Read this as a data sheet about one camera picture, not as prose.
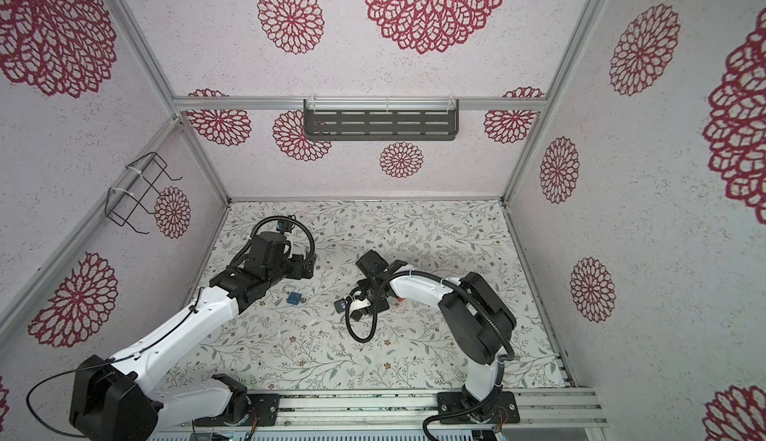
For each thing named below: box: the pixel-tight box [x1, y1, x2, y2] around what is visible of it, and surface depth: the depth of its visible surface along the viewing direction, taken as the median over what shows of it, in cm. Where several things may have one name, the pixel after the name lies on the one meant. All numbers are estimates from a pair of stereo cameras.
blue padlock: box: [286, 291, 308, 306], surface depth 95 cm
